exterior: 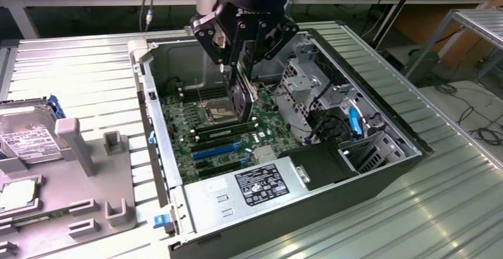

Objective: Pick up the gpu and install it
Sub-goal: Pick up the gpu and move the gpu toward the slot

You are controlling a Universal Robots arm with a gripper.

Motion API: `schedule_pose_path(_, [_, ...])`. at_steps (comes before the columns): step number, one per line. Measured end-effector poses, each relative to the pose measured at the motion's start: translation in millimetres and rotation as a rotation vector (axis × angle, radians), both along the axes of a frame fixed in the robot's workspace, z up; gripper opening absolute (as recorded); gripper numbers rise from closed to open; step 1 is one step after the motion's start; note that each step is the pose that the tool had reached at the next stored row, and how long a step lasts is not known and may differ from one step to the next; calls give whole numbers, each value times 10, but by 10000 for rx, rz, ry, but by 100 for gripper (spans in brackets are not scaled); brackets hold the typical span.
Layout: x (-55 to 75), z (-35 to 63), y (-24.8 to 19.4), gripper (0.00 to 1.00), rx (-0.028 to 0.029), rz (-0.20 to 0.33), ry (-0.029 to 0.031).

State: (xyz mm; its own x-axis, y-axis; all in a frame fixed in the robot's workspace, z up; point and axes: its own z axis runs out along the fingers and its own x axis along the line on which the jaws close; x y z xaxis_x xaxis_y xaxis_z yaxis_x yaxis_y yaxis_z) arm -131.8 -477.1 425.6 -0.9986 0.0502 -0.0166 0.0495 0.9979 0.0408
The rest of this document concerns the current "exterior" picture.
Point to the green RAM stick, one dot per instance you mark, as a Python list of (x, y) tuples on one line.
[(224, 132), (37, 218)]

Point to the black tripod pole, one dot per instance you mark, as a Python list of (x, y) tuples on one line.
[(396, 6)]

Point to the long black expansion slot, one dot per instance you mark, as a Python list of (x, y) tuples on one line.
[(218, 164), (220, 173), (214, 144)]

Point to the silver hard disk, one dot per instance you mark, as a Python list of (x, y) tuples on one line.
[(23, 141)]

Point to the black plastic shroud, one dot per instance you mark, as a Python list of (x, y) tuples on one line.
[(314, 164)]

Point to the blue expansion slot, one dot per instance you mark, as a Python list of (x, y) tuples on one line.
[(216, 152)]

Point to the green motherboard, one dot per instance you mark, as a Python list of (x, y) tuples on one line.
[(271, 123)]

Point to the dark grey PC case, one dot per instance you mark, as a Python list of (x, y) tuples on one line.
[(354, 203)]

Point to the blue case latch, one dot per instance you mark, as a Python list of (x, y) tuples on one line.
[(160, 221)]

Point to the silver perforated drive cage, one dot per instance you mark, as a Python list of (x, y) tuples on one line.
[(302, 82)]

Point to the silver CPU socket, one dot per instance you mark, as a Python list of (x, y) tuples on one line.
[(216, 113)]

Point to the Nvidia Quadro graphics card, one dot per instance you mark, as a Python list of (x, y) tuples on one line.
[(240, 100)]

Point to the silver CPU chip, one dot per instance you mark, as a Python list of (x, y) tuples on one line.
[(15, 195)]

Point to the metal slat frame table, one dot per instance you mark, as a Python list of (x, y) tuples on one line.
[(471, 26)]

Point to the black power supply label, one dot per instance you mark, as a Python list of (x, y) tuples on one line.
[(260, 186)]

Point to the grey green floor box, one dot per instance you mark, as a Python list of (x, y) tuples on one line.
[(416, 61)]

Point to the silver power supply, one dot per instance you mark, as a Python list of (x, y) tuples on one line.
[(212, 194)]

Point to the thin metal locking lever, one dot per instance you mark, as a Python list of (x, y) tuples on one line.
[(199, 91)]

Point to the grey printed parts rack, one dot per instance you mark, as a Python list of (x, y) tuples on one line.
[(59, 188)]

